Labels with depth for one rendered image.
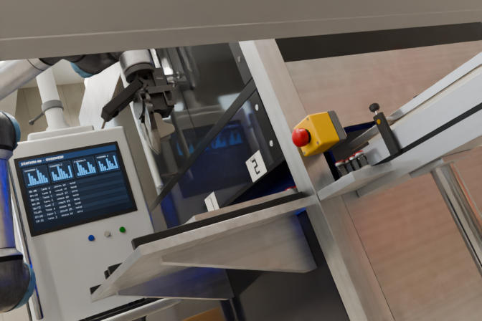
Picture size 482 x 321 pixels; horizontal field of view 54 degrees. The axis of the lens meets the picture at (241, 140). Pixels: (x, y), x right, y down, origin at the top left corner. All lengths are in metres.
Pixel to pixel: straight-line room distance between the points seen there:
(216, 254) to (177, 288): 0.50
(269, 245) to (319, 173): 0.20
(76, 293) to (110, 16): 1.75
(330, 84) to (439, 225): 0.43
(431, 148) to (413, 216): 0.29
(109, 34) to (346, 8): 0.10
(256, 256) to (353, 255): 0.21
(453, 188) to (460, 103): 0.18
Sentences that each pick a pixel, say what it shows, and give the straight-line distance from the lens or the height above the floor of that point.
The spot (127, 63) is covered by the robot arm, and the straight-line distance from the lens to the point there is 1.16.
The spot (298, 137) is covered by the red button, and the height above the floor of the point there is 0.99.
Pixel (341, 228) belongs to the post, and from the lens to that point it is 1.08.
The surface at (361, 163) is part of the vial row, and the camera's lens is 1.04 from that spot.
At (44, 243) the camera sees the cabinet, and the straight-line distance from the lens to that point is 1.91.
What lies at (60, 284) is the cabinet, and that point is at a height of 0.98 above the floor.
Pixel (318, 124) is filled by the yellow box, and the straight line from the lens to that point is 1.02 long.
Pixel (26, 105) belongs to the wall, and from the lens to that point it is 11.08.
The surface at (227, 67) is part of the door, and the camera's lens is 1.32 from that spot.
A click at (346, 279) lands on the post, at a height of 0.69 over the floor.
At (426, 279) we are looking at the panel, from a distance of 1.19.
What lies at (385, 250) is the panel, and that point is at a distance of 1.13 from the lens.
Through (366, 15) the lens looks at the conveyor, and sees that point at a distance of 0.24.
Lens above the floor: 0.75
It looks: 16 degrees up
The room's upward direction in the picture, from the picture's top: 21 degrees counter-clockwise
